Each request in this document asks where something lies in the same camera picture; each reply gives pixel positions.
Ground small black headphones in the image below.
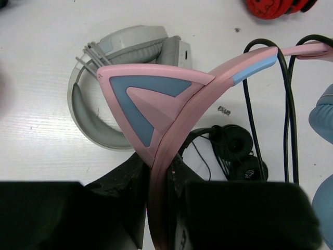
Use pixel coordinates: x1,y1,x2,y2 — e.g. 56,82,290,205
178,124,268,181

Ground red headphones at back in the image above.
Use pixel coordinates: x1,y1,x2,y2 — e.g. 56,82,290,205
244,0,317,20

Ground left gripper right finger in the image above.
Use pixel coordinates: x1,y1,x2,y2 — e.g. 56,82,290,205
168,156,323,249

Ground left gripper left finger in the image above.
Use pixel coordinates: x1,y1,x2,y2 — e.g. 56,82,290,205
1,154,149,249

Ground pink blue cat-ear headphones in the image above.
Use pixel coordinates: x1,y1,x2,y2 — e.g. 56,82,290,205
97,35,332,249

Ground grey white headphones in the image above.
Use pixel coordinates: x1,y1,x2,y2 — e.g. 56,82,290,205
67,25,192,151

